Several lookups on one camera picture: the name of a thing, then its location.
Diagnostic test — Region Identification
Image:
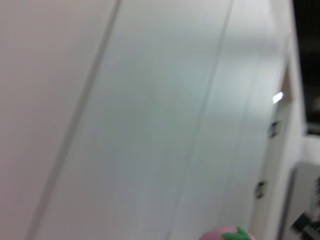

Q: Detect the pink peach toy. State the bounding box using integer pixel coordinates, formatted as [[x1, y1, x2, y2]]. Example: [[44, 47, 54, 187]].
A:
[[201, 224, 257, 240]]

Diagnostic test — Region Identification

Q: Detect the small black hinge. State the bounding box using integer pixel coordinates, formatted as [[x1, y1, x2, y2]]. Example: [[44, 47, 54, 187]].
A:
[[255, 181, 266, 199], [269, 121, 281, 137]]

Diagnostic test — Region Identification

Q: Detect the grey equipment box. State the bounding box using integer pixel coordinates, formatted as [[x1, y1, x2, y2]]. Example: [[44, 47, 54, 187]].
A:
[[284, 161, 320, 240]]

